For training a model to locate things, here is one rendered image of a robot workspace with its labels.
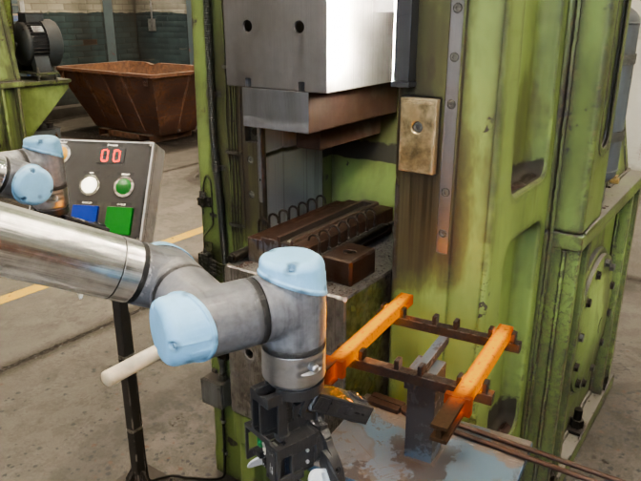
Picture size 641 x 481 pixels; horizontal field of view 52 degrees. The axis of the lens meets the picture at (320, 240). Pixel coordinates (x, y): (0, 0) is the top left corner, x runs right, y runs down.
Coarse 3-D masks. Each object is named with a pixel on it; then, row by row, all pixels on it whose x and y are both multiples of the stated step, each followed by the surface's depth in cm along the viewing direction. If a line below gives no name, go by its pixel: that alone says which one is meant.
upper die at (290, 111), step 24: (264, 96) 156; (288, 96) 152; (312, 96) 150; (336, 96) 158; (360, 96) 167; (384, 96) 177; (264, 120) 158; (288, 120) 154; (312, 120) 152; (336, 120) 160; (360, 120) 169
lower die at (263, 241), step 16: (320, 208) 196; (336, 208) 193; (384, 208) 192; (288, 224) 182; (304, 224) 175; (336, 224) 178; (352, 224) 178; (368, 224) 183; (256, 240) 171; (272, 240) 167; (304, 240) 165; (320, 240) 165; (336, 240) 171; (256, 256) 172
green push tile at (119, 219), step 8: (112, 208) 176; (120, 208) 176; (128, 208) 176; (112, 216) 176; (120, 216) 176; (128, 216) 175; (112, 224) 175; (120, 224) 175; (128, 224) 175; (112, 232) 175; (120, 232) 175; (128, 232) 174
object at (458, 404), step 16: (496, 336) 131; (480, 352) 125; (496, 352) 125; (480, 368) 119; (464, 384) 114; (480, 384) 116; (448, 400) 109; (464, 400) 109; (448, 416) 105; (464, 416) 110; (432, 432) 104; (448, 432) 104
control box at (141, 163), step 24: (72, 144) 182; (96, 144) 181; (120, 144) 180; (144, 144) 179; (72, 168) 181; (96, 168) 180; (120, 168) 179; (144, 168) 178; (72, 192) 180; (96, 192) 179; (144, 192) 177; (144, 216) 176; (144, 240) 176
